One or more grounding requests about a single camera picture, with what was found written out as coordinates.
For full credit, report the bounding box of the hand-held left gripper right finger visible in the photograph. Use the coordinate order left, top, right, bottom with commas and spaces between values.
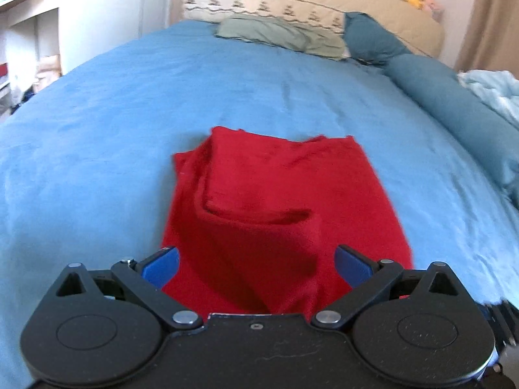
310, 245, 465, 331

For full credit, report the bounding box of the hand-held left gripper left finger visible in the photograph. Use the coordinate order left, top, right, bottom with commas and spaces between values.
54, 245, 204, 331

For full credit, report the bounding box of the red knit sweater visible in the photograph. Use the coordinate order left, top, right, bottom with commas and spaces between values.
160, 125, 415, 317

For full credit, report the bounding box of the bed with blue sheet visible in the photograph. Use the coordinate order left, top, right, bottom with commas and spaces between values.
0, 18, 519, 382

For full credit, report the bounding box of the teal rolled duvet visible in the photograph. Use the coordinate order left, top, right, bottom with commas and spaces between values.
383, 54, 519, 205

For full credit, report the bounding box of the pale blue blanket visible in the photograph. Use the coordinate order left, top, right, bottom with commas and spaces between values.
457, 70, 519, 126

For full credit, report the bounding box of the teal pillow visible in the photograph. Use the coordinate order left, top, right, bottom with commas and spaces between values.
343, 11, 410, 65

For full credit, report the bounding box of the green pillow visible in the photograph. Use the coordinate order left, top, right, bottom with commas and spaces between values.
214, 13, 346, 61

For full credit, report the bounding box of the white shelf unit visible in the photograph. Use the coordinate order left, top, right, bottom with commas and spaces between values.
0, 0, 96, 118

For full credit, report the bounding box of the beige curtain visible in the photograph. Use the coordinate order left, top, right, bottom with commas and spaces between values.
453, 0, 519, 77

